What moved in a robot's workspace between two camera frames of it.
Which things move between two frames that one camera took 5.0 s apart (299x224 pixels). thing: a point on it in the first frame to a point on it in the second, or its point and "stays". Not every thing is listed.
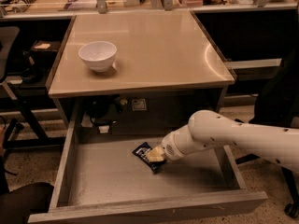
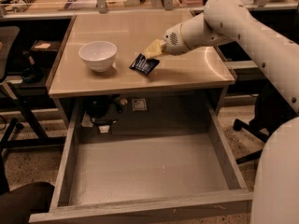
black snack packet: (142, 153) to (144, 65)
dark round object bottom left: (17, 205) stays
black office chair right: (279, 107) stays
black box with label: (43, 52) stays
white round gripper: (168, 147) to (172, 43)
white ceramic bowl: (99, 55) stays
